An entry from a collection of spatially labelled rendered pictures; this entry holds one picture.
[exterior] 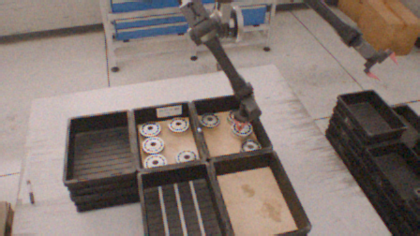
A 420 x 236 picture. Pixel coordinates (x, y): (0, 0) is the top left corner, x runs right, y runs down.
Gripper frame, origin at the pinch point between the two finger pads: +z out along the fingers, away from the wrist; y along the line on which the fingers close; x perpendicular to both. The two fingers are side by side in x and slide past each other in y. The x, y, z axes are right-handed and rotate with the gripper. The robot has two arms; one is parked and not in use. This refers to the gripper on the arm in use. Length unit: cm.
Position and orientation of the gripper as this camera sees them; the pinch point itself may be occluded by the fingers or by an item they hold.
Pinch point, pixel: (242, 125)
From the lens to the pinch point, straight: 167.7
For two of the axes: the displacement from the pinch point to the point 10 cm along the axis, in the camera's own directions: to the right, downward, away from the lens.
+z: -0.7, 7.0, 7.1
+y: 6.2, -5.3, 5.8
